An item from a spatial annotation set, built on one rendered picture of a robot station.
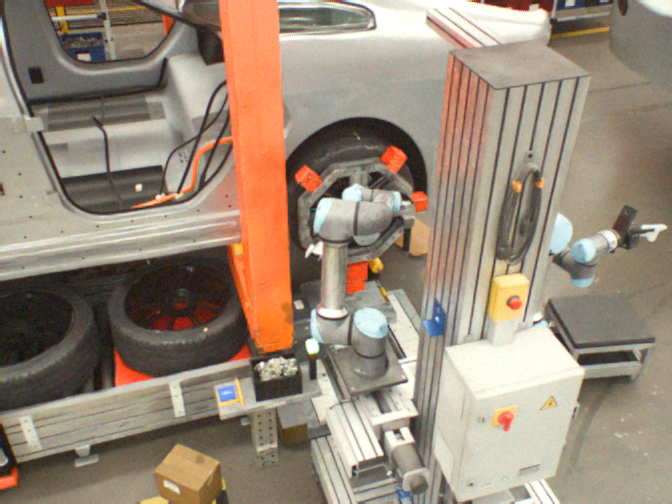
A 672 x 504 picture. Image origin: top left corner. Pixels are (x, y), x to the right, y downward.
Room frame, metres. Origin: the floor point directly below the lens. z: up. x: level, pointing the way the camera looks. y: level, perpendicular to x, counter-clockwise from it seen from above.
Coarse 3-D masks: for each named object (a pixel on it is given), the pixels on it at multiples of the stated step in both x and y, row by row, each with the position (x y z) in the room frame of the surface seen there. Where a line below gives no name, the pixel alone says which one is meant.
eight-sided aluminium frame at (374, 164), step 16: (352, 160) 2.82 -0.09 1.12; (368, 160) 2.83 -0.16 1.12; (320, 176) 2.77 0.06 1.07; (336, 176) 2.74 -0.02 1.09; (400, 176) 2.88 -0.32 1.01; (304, 192) 2.75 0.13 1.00; (320, 192) 2.72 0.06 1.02; (304, 208) 2.69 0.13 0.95; (304, 224) 2.69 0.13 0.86; (400, 224) 2.85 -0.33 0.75; (304, 240) 2.69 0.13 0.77; (384, 240) 2.83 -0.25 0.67; (352, 256) 2.77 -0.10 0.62; (368, 256) 2.80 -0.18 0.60
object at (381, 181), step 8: (384, 176) 2.92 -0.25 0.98; (344, 184) 2.86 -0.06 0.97; (368, 184) 2.92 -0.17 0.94; (376, 184) 2.91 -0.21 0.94; (384, 184) 3.09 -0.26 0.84; (328, 192) 2.84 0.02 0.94; (336, 192) 2.90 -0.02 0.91; (312, 208) 2.82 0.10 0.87; (312, 232) 2.82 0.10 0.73; (352, 248) 2.85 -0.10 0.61
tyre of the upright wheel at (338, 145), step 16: (336, 128) 3.03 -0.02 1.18; (352, 128) 3.04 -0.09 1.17; (304, 144) 2.97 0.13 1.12; (320, 144) 2.91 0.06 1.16; (336, 144) 2.88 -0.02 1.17; (352, 144) 2.87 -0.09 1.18; (368, 144) 2.89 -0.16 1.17; (384, 144) 2.97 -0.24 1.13; (288, 160) 2.95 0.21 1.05; (304, 160) 2.85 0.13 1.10; (320, 160) 2.81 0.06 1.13; (336, 160) 2.83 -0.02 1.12; (288, 176) 2.86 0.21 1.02; (288, 192) 2.78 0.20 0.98; (288, 208) 2.76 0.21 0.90; (288, 224) 2.76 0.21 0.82
